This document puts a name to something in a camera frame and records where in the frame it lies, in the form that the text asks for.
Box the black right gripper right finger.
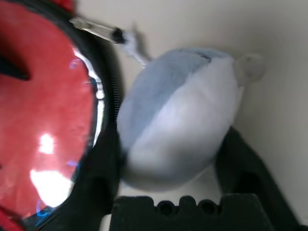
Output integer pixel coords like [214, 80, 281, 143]
[216, 127, 301, 231]

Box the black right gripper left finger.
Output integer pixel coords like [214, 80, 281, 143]
[55, 126, 125, 231]

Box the grey plush zipper charm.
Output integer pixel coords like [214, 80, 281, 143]
[116, 47, 267, 192]

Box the black and red paddle case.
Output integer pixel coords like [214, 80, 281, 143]
[0, 0, 127, 231]

